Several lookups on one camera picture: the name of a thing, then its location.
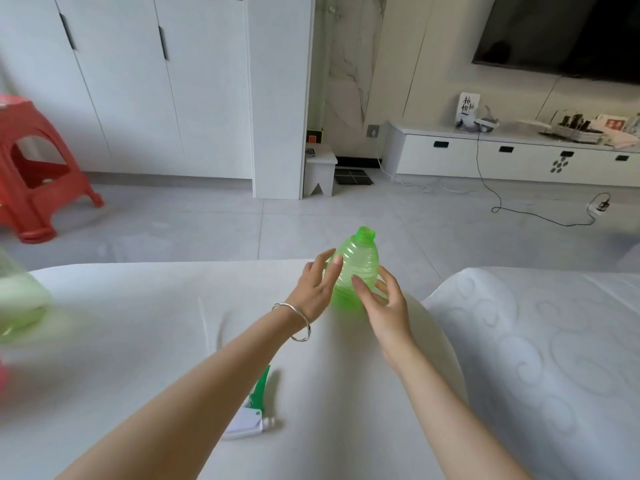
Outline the person's left hand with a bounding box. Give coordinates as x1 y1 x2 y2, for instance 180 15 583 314
284 248 344 325

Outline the person's right hand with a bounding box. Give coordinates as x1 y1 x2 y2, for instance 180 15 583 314
351 265 419 358

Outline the green plastic bottle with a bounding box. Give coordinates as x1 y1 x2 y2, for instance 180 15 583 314
322 226 380 311

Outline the person's left forearm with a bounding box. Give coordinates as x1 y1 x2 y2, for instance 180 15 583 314
54 306 312 480

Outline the person's right forearm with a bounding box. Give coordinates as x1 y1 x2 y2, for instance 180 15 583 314
381 341 534 480

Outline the black floor scale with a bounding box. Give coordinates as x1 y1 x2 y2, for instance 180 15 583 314
333 169 375 187

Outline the small white step stool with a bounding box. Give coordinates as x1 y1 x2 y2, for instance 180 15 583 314
304 149 339 198

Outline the green white spray trigger head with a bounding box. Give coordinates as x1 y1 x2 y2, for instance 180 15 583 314
222 365 281 441

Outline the white television cabinet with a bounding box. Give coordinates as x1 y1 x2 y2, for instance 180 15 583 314
382 120 640 186

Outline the white patterned cushion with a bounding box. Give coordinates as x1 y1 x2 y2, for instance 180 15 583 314
421 267 640 480

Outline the white grey gadget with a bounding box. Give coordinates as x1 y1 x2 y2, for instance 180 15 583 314
462 106 502 133

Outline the white calligraphy sign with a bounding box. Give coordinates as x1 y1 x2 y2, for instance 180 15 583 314
456 92 482 128

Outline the white wardrobe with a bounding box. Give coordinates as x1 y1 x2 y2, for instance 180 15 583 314
0 0 315 200

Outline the woven basket with items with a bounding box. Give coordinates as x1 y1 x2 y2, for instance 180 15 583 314
542 110 608 144

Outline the red white photo card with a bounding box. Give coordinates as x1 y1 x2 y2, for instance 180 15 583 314
595 114 629 133

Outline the green white blurred bottle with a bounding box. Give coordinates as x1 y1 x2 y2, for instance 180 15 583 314
0 246 54 345

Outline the red plastic stool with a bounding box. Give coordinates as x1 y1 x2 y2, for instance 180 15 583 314
0 94 105 244

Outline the black television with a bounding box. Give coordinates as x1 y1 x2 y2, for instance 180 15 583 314
472 0 640 85

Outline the silver bracelet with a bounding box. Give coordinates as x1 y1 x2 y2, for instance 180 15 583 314
271 303 312 343

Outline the white cable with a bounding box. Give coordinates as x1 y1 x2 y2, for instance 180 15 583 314
376 157 473 194

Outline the black cable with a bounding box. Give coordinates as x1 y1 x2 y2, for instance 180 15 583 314
475 130 608 227

